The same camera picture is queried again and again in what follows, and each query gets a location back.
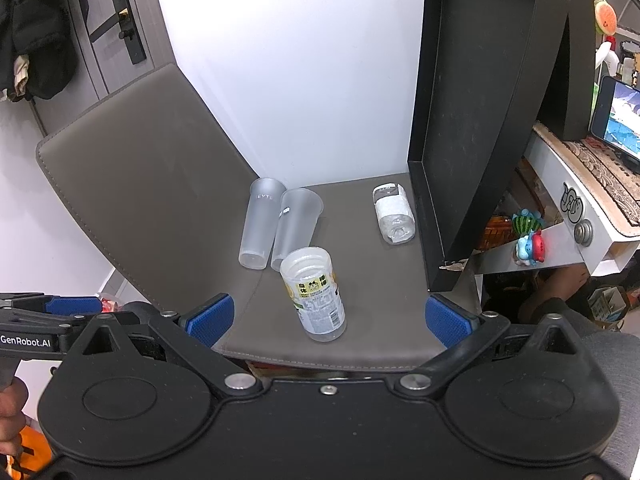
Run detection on black panel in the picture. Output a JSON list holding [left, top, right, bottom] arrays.
[[539, 0, 598, 142]]

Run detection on person's left hand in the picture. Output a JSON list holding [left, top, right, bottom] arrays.
[[0, 376, 30, 457]]

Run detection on person's grey pants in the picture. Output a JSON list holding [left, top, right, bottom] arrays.
[[570, 327, 640, 480]]

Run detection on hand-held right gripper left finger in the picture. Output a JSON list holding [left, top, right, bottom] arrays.
[[62, 293, 264, 396]]

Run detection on black box lid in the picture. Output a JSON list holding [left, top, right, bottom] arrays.
[[406, 0, 571, 293]]

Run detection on patterned desk mat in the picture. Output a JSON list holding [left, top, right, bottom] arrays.
[[532, 135, 640, 239]]

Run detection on phone with lit screen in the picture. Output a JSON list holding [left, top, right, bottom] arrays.
[[588, 75, 640, 167]]

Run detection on grey door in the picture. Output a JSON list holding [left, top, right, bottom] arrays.
[[47, 0, 177, 137]]

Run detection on frosted plastic cup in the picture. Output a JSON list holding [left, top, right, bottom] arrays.
[[238, 177, 287, 269], [270, 188, 325, 273]]

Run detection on watermelon slice plush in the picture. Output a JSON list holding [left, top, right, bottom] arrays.
[[593, 0, 620, 37]]

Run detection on black jacket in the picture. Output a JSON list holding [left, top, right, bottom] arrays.
[[0, 0, 92, 104]]

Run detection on white drawer with knob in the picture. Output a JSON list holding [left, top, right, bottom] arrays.
[[472, 135, 640, 278]]

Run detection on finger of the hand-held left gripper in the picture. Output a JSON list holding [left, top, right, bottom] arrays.
[[0, 292, 103, 317]]

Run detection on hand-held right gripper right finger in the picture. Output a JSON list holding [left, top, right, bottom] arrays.
[[394, 293, 596, 396]]

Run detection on grey leather chair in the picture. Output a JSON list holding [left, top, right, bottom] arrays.
[[35, 62, 482, 376]]

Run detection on small cardboard box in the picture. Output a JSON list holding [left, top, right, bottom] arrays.
[[587, 285, 631, 331]]

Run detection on blue and red toy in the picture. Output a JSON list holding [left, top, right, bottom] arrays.
[[513, 232, 549, 267]]

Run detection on clear bottle with white label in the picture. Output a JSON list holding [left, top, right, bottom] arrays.
[[371, 183, 419, 246]]

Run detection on black door handle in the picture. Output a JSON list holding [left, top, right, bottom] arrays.
[[89, 0, 149, 66]]

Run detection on green watermelon toy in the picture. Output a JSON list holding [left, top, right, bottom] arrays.
[[510, 208, 544, 236]]

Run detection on orange bag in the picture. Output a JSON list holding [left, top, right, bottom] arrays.
[[0, 425, 54, 480]]

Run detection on black and white sticker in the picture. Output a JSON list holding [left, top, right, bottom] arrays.
[[557, 182, 586, 224]]

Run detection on clear cup with yellow label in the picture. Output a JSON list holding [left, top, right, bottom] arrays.
[[279, 247, 348, 344]]

